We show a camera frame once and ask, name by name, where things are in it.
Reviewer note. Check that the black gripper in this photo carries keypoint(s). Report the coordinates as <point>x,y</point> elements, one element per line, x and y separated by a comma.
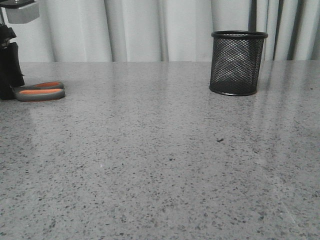
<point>10,72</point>

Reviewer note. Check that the grey orange handled scissors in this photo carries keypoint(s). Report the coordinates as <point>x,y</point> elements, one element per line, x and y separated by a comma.
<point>46,91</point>

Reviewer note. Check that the black mesh pen bucket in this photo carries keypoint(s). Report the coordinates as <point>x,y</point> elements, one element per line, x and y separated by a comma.
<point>236,61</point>

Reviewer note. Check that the grey pleated curtain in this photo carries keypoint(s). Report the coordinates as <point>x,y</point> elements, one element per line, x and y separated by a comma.
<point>164,30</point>

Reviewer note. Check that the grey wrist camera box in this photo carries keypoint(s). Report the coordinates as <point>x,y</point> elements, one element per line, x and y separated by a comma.
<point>23,14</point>

